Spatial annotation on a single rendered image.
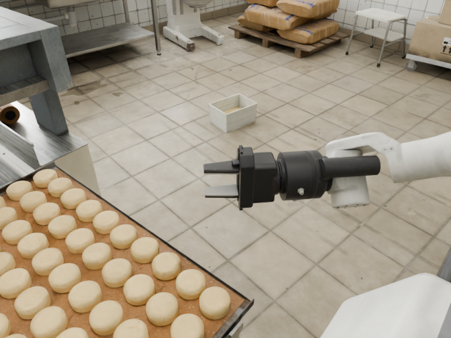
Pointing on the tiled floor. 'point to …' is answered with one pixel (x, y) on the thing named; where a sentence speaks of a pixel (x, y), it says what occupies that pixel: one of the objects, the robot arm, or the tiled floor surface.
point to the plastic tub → (232, 113)
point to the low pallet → (269, 39)
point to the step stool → (381, 29)
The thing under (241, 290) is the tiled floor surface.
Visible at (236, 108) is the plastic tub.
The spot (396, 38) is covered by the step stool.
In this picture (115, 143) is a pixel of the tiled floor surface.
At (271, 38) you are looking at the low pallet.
